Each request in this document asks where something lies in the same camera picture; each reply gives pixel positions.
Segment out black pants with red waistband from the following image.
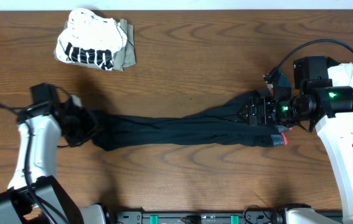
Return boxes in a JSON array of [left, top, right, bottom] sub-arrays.
[[92, 90, 291, 151]]

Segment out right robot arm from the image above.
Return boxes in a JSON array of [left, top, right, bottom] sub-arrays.
[[238, 56, 353, 223]]

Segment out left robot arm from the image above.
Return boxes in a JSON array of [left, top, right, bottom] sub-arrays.
[[0, 83, 108, 224]]

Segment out white shirt with black print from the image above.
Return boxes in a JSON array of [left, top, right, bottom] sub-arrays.
[[54, 8, 128, 71]]

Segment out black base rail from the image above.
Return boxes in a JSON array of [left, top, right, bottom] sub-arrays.
[[107, 205, 290, 224]]

